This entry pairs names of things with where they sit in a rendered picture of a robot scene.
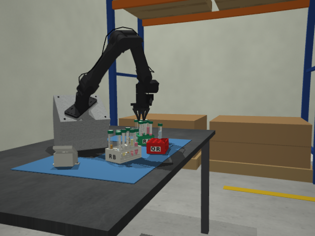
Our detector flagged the red rack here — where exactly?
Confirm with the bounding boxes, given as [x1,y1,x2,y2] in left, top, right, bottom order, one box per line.
[146,138,169,154]

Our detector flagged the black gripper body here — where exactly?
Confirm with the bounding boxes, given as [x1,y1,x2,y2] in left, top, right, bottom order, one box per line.
[130,93,152,109]

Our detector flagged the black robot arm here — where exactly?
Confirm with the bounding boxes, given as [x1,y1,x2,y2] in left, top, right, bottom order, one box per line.
[64,30,159,118]

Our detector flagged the blue bench mat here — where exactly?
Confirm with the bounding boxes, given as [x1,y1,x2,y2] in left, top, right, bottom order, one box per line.
[10,139,192,184]

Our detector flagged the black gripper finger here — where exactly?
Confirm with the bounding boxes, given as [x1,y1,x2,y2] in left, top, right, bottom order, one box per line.
[141,108,150,121]
[132,108,141,121]

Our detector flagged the white test tube rack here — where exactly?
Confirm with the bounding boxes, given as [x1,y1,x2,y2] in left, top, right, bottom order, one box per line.
[105,145,142,164]

